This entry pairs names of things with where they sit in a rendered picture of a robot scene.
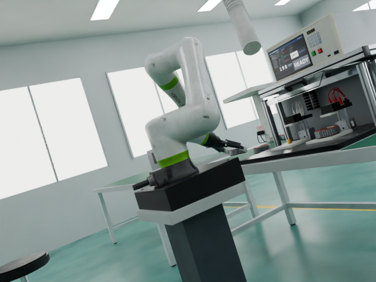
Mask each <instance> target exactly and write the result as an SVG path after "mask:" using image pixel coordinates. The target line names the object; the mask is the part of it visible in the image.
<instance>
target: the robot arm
mask: <svg viewBox="0 0 376 282"><path fill-rule="evenodd" d="M144 69H145V71H146V73H147V75H149V76H150V78H151V79H152V80H153V81H154V82H155V84H156V85H157V86H158V87H159V88H160V89H161V90H162V91H163V92H164V93H166V94H167V95H168V96H169V97H170V98H171V99H172V101H173V102H174V103H175V104H176V105H177V107H178V109H175V110H173V111H170V112H168V113H165V114H163V115H160V116H158V117H155V118H154V119H152V120H150V121H149V122H147V123H146V125H145V132H146V134H147V137H148V140H149V142H150V145H151V147H152V150H153V153H154V156H155V158H156V161H157V163H158V164H159V166H160V168H159V169H157V170H154V171H152V172H149V175H150V176H148V177H147V179H146V180H144V181H142V182H139V183H137V184H134V185H132V187H133V190H134V191H135V190H137V189H140V188H143V187H145V186H148V185H149V186H150V187H151V186H155V187H159V186H162V185H165V184H168V183H170V182H174V181H177V180H180V179H182V178H185V177H187V176H190V175H192V174H194V173H196V172H198V168H197V167H196V166H195V165H194V164H193V162H192V161H191V159H190V156H189V150H188V148H187V145H186V143H187V142H189V143H196V144H200V145H202V146H204V147H206V148H210V147H211V148H214V149H215V150H216V151H218V152H219V153H220V152H224V153H226V154H229V153H228V151H229V150H230V149H227V148H225V147H232V148H237V149H238V150H241V151H243V152H247V147H244V146H242V145H241V143H239V142H234V141H231V140H228V139H226V140H225V141H223V140H221V139H220V137H219V136H216V135H215V133H213V131H214V130H215V129H216V128H217V127H218V125H219V123H220V111H219V109H218V107H217V105H216V103H215V100H214V97H213V95H212V92H211V90H210V87H209V84H208V79H207V76H206V71H205V64H204V48H203V45H202V43H201V42H200V41H199V40H198V39H196V38H194V37H185V38H183V39H182V40H180V41H178V42H176V43H175V44H173V45H171V46H169V47H167V48H164V49H161V50H159V51H155V52H153V53H150V54H149V55H148V56H147V57H146V59H145V61H144ZM178 69H181V71H182V75H183V79H184V85H185V86H184V85H183V83H182V81H181V79H180V77H179V75H178V74H177V72H176V71H177V70H178ZM225 144H226V146H225Z"/></svg>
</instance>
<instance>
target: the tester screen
mask: <svg viewBox="0 0 376 282"><path fill-rule="evenodd" d="M304 46H305V43H304V40H303V37H302V36H300V37H298V38H297V39H295V40H293V41H291V42H289V43H288V44H286V45H284V46H282V47H280V48H279V49H277V50H275V51H274V52H272V53H270V54H269V55H270V58H271V61H272V64H273V67H274V71H275V74H276V77H277V75H278V74H280V73H282V72H284V71H287V70H288V69H290V68H293V71H291V72H289V73H287V74H285V75H283V76H280V77H277V79H280V78H282V77H285V76H287V75H289V74H291V73H293V72H296V71H298V70H300V69H302V68H304V67H307V66H309V65H311V63H310V64H309V65H306V66H304V67H302V68H299V69H297V70H295V69H294V66H293V62H292V61H294V60H296V59H299V58H301V57H303V56H305V55H307V54H308V52H306V53H304V54H302V55H299V56H297V57H295V58H293V59H291V56H290V54H291V53H293V52H295V51H297V50H299V49H300V48H302V47H304ZM305 48H306V46H305ZM306 50H307V49H306ZM286 64H287V67H288V68H287V69H286V70H283V71H281V72H280V70H279V68H280V67H282V66H284V65H286Z"/></svg>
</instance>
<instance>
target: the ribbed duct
mask: <svg viewBox="0 0 376 282"><path fill-rule="evenodd" d="M223 2H224V5H225V7H226V9H227V12H228V14H229V16H230V19H231V22H232V24H233V26H234V29H235V31H236V34H237V36H238V39H239V42H240V45H241V47H242V50H243V52H244V54H245V55H254V54H256V53H258V52H259V51H260V49H261V44H260V41H259V39H258V37H257V34H256V31H255V29H254V27H253V24H252V22H251V20H250V17H249V15H248V13H247V11H246V8H245V6H244V4H243V2H242V0H223Z"/></svg>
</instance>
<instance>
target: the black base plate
mask: <svg viewBox="0 0 376 282"><path fill-rule="evenodd" d="M357 127H358V128H356V129H354V130H353V131H352V132H351V133H348V134H345V135H343V136H341V137H338V138H336V139H334V140H328V141H325V142H319V143H313V144H307V145H306V142H304V143H302V144H299V145H296V146H295V147H292V148H287V149H281V150H277V151H271V149H272V148H271V149H268V150H266V151H263V152H261V153H258V154H256V155H253V156H250V157H248V158H245V159H242V160H240V164H241V165H245V164H250V163H257V162H264V161H271V160H275V159H282V158H289V157H296V156H303V155H308V154H315V153H322V152H329V151H336V150H340V149H342V148H344V147H347V146H348V145H351V144H353V143H355V142H358V141H360V140H362V139H364V138H366V137H369V136H371V135H373V134H375V133H376V126H375V124H374V123H370V124H365V125H360V126H357ZM274 148H275V147H274Z"/></svg>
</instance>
